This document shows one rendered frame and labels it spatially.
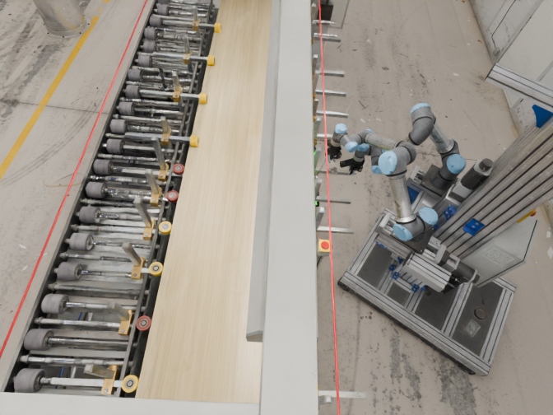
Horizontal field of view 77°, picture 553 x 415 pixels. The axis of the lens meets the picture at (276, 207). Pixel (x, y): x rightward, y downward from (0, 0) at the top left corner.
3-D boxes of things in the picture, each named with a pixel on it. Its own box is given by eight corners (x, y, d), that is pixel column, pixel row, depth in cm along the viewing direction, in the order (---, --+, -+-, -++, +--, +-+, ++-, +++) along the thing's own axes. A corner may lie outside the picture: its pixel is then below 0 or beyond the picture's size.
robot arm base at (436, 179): (454, 179, 246) (462, 171, 237) (447, 193, 239) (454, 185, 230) (434, 169, 249) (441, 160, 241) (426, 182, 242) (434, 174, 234)
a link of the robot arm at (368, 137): (427, 141, 188) (366, 124, 227) (412, 147, 185) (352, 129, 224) (426, 160, 194) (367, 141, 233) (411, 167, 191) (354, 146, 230)
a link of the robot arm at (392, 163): (427, 235, 202) (410, 145, 185) (408, 245, 197) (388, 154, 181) (411, 230, 213) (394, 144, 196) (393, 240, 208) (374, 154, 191)
